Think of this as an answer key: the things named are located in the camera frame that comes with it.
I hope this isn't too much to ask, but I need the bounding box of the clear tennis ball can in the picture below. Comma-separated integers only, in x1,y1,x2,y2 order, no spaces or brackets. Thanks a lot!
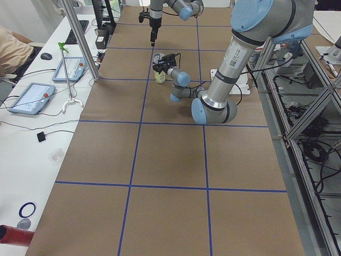
152,53,166,84

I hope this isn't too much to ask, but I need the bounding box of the black box with label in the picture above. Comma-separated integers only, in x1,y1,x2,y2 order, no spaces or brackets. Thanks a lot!
95,29,109,50

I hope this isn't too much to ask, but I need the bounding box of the black monitor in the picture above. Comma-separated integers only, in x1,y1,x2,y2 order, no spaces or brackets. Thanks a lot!
92,0,116,30

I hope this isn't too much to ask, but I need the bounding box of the black keyboard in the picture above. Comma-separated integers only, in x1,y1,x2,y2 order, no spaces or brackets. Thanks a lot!
64,20,90,45

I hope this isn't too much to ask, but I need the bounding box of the upper teach pendant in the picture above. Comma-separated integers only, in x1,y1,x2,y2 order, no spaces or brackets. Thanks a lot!
52,57,86,82

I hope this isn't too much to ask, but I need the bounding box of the teach pendant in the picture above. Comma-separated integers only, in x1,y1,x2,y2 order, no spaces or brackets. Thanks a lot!
9,83,55,115
52,57,86,82

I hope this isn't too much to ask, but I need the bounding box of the thin metal rod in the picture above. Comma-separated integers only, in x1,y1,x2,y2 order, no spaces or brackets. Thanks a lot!
58,42,84,114

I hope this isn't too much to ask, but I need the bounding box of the black computer mouse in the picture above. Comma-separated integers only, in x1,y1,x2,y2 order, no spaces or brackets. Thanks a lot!
40,53,53,60

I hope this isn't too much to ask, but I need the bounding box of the lower teach pendant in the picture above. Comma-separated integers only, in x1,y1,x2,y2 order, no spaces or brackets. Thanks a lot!
9,83,55,115

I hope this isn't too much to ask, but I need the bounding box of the small black square pad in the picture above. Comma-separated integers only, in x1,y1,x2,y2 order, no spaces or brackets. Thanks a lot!
37,132,46,142

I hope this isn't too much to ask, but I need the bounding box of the seated person in beige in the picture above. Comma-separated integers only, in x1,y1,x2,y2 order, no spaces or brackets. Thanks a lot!
1,26,35,77

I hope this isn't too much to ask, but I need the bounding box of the red bottle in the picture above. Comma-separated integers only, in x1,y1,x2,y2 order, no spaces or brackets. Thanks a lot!
1,225,35,247

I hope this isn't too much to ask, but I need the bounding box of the aluminium frame post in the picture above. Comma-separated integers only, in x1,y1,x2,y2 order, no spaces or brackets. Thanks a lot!
61,0,100,82

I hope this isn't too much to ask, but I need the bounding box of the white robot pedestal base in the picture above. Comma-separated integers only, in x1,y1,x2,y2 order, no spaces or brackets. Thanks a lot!
209,68,251,95

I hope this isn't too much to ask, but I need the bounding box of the blue ring on table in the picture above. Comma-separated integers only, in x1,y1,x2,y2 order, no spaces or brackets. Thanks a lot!
18,202,36,218

